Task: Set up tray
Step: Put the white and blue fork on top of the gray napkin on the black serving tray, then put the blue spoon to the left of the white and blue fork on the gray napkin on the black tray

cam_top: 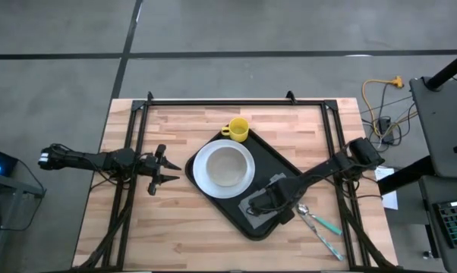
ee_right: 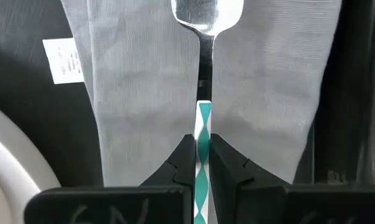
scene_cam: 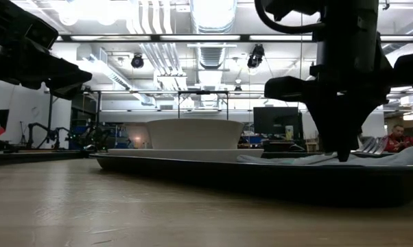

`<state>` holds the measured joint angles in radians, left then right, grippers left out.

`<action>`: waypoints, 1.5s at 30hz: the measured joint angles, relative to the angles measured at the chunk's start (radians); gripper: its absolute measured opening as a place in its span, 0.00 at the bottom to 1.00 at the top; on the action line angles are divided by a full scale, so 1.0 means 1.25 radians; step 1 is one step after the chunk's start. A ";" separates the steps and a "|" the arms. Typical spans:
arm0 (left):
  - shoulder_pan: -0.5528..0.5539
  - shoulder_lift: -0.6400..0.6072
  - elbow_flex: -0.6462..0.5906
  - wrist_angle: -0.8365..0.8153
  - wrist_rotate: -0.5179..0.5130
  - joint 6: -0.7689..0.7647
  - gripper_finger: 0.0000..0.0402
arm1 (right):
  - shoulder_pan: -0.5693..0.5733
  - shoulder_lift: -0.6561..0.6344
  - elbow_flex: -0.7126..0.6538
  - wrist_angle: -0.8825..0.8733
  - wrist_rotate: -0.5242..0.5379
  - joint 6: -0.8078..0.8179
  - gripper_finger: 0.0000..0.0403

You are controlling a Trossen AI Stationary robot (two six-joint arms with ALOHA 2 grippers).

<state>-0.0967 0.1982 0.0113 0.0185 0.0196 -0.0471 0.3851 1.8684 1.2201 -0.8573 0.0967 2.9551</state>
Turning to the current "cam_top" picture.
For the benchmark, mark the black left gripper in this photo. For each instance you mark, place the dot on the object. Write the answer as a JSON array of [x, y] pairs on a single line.
[[152, 168]]

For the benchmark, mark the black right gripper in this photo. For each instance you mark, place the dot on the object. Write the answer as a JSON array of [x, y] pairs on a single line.
[[278, 195]]

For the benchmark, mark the white round plate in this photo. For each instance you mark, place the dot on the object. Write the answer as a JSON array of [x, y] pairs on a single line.
[[202, 178]]

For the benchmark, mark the grey napkin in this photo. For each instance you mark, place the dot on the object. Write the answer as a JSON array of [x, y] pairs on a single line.
[[251, 218]]

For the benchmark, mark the black serving tray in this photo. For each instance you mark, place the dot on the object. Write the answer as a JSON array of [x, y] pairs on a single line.
[[266, 159]]

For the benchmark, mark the beige speckled bowl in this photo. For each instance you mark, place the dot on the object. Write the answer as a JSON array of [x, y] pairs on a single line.
[[226, 167]]

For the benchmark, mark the yellow mug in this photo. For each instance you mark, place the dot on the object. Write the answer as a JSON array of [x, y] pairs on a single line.
[[238, 130]]

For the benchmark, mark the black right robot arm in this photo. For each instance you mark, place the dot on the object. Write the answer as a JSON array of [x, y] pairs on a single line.
[[327, 168]]

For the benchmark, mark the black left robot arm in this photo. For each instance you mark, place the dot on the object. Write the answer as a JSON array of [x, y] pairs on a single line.
[[84, 161]]

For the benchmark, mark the white paper sheet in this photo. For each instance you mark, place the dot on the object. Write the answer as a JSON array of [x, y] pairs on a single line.
[[391, 201]]

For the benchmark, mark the black power adapter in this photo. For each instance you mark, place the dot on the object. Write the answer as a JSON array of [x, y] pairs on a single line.
[[385, 127]]

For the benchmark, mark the grey desk with legs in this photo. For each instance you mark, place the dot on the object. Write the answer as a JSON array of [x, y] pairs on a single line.
[[16, 185]]

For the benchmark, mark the dark grey desk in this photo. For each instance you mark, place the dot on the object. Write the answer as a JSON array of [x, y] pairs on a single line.
[[441, 189]]

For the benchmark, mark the backlit keyboard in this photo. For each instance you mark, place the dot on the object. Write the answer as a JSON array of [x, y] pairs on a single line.
[[456, 223]]

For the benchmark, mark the grey cart top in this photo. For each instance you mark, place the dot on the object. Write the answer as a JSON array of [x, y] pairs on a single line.
[[445, 125]]

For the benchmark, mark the black pole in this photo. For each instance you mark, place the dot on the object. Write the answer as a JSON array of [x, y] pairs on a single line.
[[450, 70]]

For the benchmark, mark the black aluminium table frame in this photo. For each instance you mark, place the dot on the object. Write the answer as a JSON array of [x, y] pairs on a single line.
[[232, 102]]

